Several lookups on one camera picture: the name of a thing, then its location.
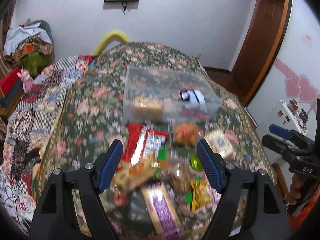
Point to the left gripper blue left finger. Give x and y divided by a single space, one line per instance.
55 216

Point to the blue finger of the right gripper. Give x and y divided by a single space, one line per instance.
276 145
281 132

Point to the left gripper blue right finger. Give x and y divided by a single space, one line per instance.
265 216

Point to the packaged sliced bread loaf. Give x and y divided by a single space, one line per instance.
220 144

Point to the yellow white snack packet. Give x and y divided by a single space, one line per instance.
200 195

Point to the orange cracker pack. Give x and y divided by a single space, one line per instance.
127 179

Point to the blue white red snack bag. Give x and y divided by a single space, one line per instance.
192 96

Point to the purple cracker package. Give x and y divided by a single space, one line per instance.
161 210

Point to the long biscuit sleeve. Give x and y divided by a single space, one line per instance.
147 109

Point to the right hand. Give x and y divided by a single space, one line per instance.
294 192

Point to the green jelly cup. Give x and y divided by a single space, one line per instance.
195 163

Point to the patchwork checkered quilt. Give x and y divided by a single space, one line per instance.
32 122

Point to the orange fried snack bag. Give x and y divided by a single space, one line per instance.
187 133

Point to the walnut cookie bag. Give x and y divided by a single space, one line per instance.
179 176

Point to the clear plastic storage bin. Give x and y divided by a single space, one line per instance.
164 85

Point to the red box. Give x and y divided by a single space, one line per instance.
8 81

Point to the pink plush toy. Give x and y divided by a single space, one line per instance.
27 80

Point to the pile of clothes and bags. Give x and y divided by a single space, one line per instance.
29 46

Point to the yellow foam tube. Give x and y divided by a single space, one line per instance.
111 36

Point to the wooden door frame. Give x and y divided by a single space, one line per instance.
261 45

